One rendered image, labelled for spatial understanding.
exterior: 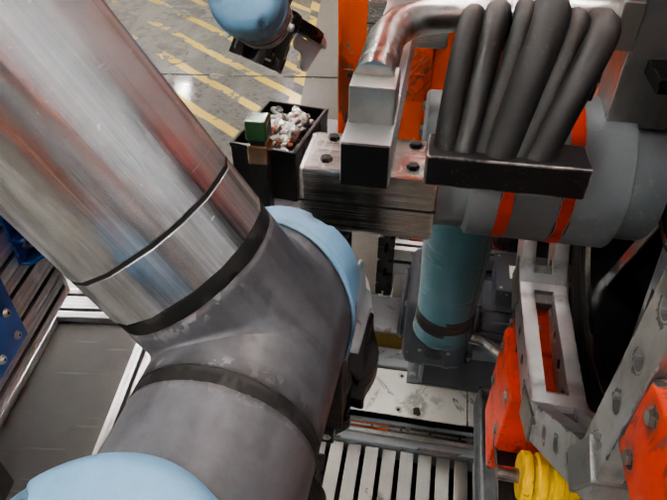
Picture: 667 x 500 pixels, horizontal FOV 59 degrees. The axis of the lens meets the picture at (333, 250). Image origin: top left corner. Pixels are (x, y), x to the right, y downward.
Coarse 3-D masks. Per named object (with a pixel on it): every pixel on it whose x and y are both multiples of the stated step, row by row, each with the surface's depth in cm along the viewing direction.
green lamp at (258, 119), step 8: (256, 112) 106; (248, 120) 103; (256, 120) 103; (264, 120) 103; (248, 128) 104; (256, 128) 104; (264, 128) 104; (248, 136) 105; (256, 136) 105; (264, 136) 104
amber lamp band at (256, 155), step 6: (270, 138) 109; (270, 144) 108; (252, 150) 107; (258, 150) 107; (264, 150) 106; (270, 150) 108; (252, 156) 108; (258, 156) 107; (264, 156) 107; (270, 156) 109; (252, 162) 108; (258, 162) 108; (264, 162) 108
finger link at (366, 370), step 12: (372, 324) 43; (372, 336) 42; (360, 348) 40; (372, 348) 41; (348, 360) 39; (360, 360) 39; (372, 360) 40; (360, 372) 39; (372, 372) 39; (360, 384) 39; (360, 396) 38; (360, 408) 38
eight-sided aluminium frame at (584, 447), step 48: (528, 240) 78; (528, 288) 77; (528, 336) 70; (528, 384) 65; (576, 384) 65; (624, 384) 37; (528, 432) 61; (576, 432) 48; (576, 480) 44; (624, 480) 41
